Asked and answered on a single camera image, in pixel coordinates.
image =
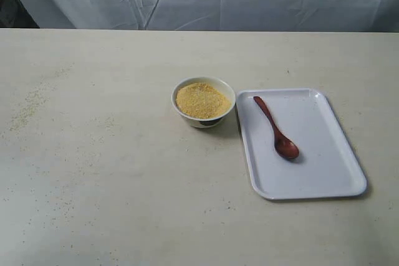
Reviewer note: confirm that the white ceramic bowl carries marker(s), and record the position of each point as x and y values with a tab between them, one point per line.
218	84

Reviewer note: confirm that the yellow-brown granular powder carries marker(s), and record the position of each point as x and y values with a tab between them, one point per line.
202	101

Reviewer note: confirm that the white plastic tray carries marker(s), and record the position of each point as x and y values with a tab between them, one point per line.
326	166

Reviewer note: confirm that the brown wooden spoon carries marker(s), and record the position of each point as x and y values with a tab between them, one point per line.
283	146

